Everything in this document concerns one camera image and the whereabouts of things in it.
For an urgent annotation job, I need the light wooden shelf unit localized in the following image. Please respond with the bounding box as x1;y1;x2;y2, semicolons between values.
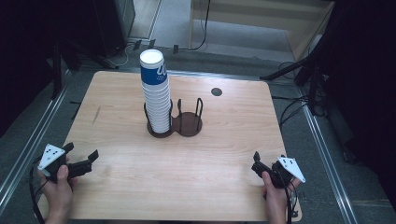
188;0;336;63

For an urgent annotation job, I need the dark cabinet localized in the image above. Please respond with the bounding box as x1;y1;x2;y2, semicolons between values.
92;0;136;59

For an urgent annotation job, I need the stack of paper cups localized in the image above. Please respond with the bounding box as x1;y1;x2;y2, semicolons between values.
138;49;173;134

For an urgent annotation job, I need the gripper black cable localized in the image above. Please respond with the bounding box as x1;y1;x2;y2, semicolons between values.
278;169;301;219
28;157;51;224

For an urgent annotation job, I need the person's right hand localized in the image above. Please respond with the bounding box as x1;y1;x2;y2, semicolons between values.
261;170;302;218

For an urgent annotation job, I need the black upright stand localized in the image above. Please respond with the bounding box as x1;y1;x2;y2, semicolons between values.
50;35;64;100

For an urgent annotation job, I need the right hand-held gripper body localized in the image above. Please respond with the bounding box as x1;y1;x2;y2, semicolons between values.
250;155;307;189

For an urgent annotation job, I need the dark wire cup holder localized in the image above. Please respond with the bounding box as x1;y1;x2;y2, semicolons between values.
143;97;205;139

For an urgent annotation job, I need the person's left hand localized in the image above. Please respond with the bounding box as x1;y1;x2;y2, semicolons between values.
38;164;78;218

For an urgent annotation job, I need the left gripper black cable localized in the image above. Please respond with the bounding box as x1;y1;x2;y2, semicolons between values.
28;157;51;224

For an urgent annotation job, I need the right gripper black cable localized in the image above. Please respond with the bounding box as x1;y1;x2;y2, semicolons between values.
278;169;301;219

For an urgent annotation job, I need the white floor cable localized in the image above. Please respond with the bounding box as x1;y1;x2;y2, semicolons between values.
115;42;135;68

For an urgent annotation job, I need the black stand leg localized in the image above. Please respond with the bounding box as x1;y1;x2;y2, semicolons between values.
62;39;120;71

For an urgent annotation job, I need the black angled stand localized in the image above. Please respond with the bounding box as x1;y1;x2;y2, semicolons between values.
259;35;332;117

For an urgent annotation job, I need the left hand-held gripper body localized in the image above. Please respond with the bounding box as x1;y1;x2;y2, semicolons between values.
37;143;93;184

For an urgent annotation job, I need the metal floor rail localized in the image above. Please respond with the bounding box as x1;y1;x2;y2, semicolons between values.
0;69;72;217
297;88;360;224

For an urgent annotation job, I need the hanging black cable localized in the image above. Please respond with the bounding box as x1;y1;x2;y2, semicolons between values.
186;0;212;52

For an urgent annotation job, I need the bundle of floor cables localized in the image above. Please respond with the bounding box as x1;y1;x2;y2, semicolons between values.
271;92;313;129

